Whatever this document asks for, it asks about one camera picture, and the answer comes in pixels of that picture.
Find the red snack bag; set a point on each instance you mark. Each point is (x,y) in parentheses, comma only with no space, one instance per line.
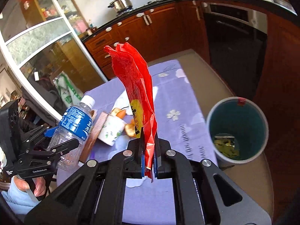
(134,91)

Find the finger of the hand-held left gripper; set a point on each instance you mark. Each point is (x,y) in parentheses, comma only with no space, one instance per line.
(68,144)
(50,131)

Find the purple floral tablecloth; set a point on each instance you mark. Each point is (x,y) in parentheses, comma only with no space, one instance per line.
(178,91)

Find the yellow wrapper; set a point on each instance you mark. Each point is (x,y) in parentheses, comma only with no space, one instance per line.
(226,147)

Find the green and white plastic bag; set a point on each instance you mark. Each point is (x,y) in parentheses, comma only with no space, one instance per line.
(68,89)

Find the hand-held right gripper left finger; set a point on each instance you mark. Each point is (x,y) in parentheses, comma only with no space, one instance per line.
(142,166)

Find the wooden stick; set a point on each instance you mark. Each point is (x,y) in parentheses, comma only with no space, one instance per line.
(93,137)

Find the teal round waste bin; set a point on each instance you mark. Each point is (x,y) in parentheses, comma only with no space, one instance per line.
(243,119)

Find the clear plastic water bottle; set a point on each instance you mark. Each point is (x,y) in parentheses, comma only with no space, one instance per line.
(72,119)

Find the person's left hand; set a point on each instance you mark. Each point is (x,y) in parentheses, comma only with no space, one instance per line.
(38,188)

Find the wooden kitchen base cabinets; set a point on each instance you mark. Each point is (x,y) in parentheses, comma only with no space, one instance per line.
(159,32)

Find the white paper cup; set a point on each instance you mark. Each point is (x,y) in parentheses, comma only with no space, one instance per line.
(111,130)

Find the black built-in oven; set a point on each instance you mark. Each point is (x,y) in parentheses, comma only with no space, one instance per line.
(236,44)

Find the steel cooking pot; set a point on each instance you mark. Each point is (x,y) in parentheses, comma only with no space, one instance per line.
(121,3)

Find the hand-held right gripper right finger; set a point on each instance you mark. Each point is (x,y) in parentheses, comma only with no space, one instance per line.
(155,167)

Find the tall wooden cabinet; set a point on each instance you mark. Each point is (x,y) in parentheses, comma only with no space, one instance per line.
(281,79)

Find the glass display cabinet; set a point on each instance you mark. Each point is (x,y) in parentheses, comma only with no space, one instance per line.
(39,35)

